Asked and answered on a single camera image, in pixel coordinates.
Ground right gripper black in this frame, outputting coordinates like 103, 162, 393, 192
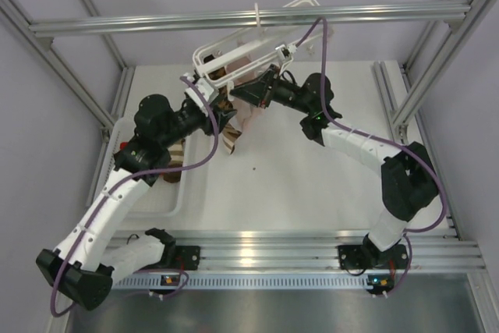
232, 65, 313, 115

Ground brown yellow argyle sock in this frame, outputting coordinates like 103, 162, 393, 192
209, 68, 229, 104

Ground white plastic clip hanger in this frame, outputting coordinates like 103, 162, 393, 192
188, 4, 322, 88

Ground brown beige striped sock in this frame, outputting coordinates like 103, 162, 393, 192
221, 123, 242, 155

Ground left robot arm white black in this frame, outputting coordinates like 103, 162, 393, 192
36, 93, 235, 317

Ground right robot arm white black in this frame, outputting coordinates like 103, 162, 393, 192
229, 66, 439, 275

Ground pink sheer socks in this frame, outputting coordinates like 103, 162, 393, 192
226, 56, 264, 133

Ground white plastic basket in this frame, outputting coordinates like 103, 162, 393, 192
87, 116, 187, 219

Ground aluminium crossbar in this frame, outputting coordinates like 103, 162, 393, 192
30, 0, 471, 37

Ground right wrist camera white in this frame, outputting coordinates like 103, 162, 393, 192
275, 43, 298, 64

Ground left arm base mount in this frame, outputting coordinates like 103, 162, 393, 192
168, 246, 201, 271

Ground slotted cable duct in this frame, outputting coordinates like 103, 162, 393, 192
112, 270, 395, 291

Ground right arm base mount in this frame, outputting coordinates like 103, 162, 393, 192
338, 244, 370, 271

